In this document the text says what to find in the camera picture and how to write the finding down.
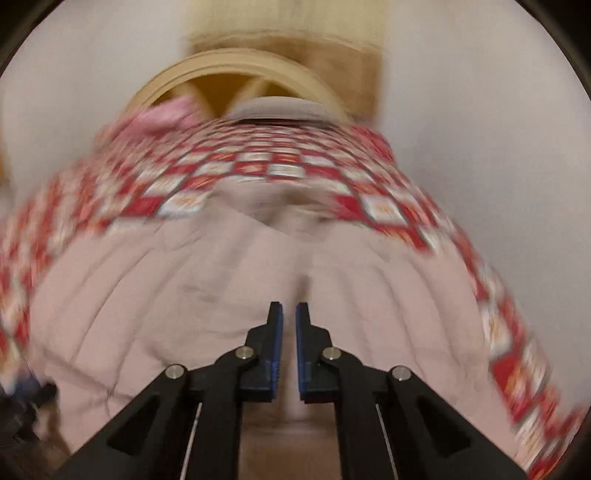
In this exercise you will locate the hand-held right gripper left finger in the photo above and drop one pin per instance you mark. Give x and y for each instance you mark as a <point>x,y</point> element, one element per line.
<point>277,360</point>

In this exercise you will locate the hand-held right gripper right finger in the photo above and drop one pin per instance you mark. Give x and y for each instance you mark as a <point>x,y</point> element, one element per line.
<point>302,360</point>

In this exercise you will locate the pink quilted down jacket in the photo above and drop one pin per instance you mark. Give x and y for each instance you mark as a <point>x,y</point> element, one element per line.
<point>184,277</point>

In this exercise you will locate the red checked bear bedsheet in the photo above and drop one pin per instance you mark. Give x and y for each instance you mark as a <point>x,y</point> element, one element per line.
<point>258,157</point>

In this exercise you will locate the striped pillow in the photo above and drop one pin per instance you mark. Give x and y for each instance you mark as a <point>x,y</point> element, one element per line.
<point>277,108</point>

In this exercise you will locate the pink floral blanket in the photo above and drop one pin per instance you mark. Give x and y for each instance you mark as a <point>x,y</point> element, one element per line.
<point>166,113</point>

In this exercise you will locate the yellow patterned window curtain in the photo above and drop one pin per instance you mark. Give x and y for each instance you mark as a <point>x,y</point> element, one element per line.
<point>221,23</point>
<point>341,69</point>

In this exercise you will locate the cream and brown headboard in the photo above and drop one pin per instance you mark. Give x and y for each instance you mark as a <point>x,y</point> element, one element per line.
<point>240,57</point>

